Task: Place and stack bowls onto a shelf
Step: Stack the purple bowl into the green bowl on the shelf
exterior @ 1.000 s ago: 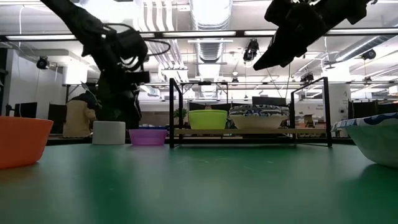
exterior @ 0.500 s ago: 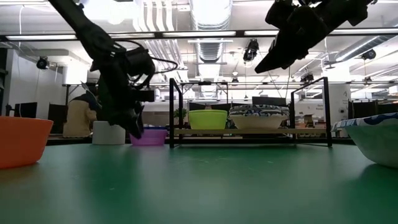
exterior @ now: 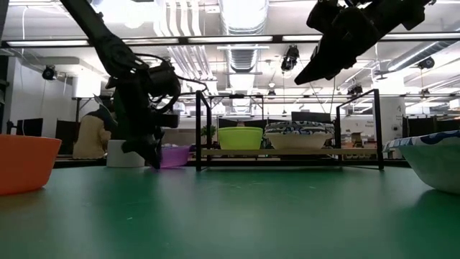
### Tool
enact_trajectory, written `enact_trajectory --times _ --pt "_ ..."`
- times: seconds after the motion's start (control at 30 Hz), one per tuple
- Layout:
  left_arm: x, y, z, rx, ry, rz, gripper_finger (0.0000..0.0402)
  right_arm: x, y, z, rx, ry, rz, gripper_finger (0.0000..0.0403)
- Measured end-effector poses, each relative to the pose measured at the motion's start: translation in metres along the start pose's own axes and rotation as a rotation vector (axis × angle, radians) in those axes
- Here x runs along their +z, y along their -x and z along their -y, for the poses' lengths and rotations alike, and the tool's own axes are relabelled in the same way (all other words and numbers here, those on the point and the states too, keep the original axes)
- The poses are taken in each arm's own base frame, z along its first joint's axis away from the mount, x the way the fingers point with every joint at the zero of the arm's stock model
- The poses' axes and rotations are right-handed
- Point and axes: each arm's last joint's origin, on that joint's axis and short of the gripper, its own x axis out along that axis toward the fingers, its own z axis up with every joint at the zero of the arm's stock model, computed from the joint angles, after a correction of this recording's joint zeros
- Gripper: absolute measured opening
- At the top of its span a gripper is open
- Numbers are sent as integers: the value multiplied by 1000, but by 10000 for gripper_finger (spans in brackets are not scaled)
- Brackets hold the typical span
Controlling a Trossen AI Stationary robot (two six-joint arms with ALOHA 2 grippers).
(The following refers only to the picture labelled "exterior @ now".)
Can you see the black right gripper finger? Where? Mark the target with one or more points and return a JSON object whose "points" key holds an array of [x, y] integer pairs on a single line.
{"points": [[314, 70], [334, 70]]}

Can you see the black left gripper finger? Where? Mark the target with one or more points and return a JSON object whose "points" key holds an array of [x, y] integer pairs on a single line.
{"points": [[158, 151], [138, 146]]}

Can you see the purple plastic bowl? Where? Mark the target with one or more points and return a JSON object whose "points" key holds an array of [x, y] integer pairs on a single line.
{"points": [[176, 156]]}

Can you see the yellow translucent plastic bowl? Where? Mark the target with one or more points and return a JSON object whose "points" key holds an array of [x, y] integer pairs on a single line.
{"points": [[240, 144]]}

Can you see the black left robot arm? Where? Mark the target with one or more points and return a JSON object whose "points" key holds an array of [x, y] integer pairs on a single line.
{"points": [[111, 50]]}

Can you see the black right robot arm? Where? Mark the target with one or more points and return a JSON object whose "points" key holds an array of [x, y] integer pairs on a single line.
{"points": [[395, 14]]}

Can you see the white plant pot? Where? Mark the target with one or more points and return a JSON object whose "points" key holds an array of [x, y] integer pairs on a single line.
{"points": [[116, 154]]}

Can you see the green snake plant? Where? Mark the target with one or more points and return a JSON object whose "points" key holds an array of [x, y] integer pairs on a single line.
{"points": [[100, 100]]}

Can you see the black computer monitor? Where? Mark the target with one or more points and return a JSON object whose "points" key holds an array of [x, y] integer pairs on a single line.
{"points": [[30, 126], [311, 117]]}

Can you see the person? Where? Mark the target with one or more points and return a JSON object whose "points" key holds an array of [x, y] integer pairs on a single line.
{"points": [[91, 138], [240, 124]]}

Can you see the small green background plant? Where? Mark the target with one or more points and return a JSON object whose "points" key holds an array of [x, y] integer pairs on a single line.
{"points": [[209, 131]]}

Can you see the black partition panel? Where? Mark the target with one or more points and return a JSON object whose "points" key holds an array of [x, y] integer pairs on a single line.
{"points": [[66, 133]]}

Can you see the white pillar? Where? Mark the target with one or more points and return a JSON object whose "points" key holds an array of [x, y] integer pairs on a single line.
{"points": [[392, 118]]}

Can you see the orange plastic bowl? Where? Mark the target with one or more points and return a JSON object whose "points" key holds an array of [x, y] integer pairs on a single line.
{"points": [[25, 163]]}

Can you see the black overhead camera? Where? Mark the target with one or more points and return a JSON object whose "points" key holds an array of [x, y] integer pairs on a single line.
{"points": [[289, 58], [355, 89], [426, 63], [49, 72]]}

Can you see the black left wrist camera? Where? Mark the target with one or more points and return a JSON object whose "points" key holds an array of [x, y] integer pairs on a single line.
{"points": [[169, 119]]}

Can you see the silver ventilation duct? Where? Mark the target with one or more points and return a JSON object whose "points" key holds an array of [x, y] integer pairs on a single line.
{"points": [[243, 16]]}

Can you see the black overhead frame bar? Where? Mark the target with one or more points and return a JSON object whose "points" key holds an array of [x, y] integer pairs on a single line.
{"points": [[230, 38]]}

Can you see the black vertical post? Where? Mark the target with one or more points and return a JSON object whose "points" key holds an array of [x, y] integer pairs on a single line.
{"points": [[3, 93]]}

